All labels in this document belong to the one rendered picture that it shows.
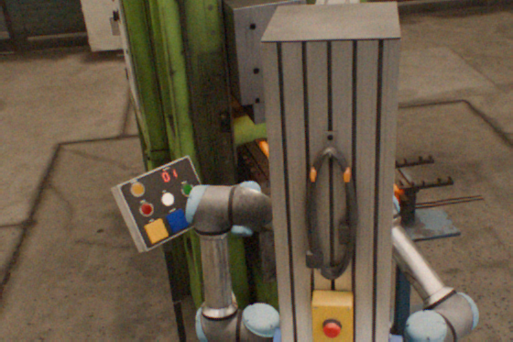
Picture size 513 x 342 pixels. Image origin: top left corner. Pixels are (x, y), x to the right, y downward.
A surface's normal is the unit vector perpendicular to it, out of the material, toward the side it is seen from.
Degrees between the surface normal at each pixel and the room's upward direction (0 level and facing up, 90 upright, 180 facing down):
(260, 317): 7
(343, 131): 90
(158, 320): 0
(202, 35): 90
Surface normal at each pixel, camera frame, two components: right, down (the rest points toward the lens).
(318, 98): -0.14, 0.50
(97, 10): 0.08, 0.48
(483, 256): -0.07, -0.87
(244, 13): 0.29, 0.45
